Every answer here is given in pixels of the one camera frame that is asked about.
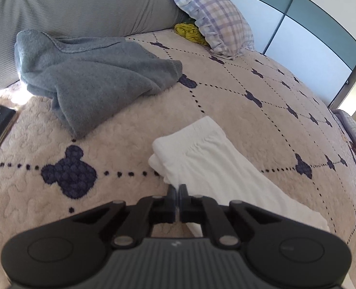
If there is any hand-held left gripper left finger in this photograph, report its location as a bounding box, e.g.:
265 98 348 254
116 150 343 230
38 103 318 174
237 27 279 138
71 184 178 249

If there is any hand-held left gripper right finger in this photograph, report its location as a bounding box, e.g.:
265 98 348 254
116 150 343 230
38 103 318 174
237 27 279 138
178 184 287 249

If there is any white long-sleeve shirt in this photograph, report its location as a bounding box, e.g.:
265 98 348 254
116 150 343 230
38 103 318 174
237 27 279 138
148 116 330 237

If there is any grey sweater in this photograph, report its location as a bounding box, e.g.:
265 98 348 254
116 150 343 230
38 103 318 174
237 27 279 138
14 29 183 139

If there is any yellow cloth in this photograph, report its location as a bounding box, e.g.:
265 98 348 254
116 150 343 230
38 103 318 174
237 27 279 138
174 22 210 46

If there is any purple plaid pillow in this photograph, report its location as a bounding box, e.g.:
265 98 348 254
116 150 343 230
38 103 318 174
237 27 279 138
169 0 255 59

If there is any blue and white wardrobe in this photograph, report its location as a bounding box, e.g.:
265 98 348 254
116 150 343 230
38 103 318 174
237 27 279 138
211 0 356 109

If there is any grey padded headboard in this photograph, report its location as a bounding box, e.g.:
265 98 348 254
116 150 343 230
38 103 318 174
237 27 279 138
0 0 186 91

